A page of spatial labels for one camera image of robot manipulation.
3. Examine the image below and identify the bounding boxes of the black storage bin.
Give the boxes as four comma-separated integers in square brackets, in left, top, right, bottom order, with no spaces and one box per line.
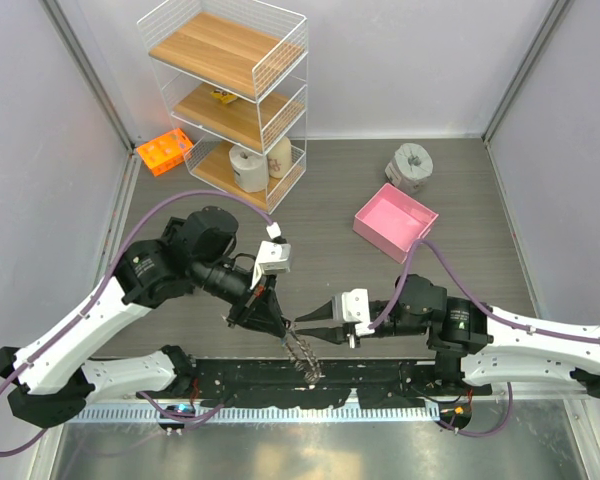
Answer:
[161,217,186,246]

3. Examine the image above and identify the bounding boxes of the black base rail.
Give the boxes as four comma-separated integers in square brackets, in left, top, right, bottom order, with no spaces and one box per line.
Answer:
[137,357,481,410]

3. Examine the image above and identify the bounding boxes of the pink open box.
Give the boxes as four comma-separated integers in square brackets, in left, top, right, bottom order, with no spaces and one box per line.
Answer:
[352,183,439,264]

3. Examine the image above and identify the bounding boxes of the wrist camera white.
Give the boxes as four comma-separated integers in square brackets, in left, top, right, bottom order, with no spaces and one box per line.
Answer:
[332,288,374,337]
[250,222,292,290]

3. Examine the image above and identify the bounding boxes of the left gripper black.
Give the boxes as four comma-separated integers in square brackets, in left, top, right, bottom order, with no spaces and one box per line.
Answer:
[191,255,288,336]

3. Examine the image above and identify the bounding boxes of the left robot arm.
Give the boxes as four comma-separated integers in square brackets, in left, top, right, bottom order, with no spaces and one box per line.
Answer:
[0,206,291,428]

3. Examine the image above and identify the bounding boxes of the cream lotion pump bottle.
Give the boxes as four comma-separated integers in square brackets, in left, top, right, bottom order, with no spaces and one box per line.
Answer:
[267,136,293,179]

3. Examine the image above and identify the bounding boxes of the metal keyring disc with rings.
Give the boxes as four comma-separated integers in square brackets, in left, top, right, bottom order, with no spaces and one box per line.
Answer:
[282,329,322,386]

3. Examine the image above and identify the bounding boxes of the white cable duct strip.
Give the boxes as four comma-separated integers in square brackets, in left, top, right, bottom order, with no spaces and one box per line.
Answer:
[69,402,440,424]

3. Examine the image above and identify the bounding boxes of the white wire shelf rack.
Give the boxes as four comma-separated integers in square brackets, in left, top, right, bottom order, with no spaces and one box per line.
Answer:
[137,1,309,213]

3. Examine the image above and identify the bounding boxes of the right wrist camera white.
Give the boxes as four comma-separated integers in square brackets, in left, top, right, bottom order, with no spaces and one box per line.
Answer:
[332,288,374,337]

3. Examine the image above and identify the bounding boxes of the grey wrapped tissue roll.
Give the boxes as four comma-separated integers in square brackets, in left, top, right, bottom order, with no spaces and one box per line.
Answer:
[385,143,433,195]

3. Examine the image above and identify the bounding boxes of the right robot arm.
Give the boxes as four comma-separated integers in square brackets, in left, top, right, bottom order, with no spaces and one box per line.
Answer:
[300,274,600,399]

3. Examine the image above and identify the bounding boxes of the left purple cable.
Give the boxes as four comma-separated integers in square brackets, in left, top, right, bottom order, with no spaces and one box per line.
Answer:
[0,188,276,459]

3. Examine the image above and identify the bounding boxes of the white toilet paper roll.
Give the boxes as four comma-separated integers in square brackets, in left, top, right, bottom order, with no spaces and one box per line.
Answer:
[229,145,269,193]

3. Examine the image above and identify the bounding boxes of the yellow snack packet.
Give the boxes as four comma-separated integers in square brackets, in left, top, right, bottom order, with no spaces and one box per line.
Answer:
[211,89,238,105]

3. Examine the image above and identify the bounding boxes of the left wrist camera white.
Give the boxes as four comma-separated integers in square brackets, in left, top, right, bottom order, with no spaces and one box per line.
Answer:
[250,222,292,290]

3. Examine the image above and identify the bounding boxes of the orange plastic crate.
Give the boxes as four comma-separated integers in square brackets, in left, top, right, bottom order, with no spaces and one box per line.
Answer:
[136,128,194,177]

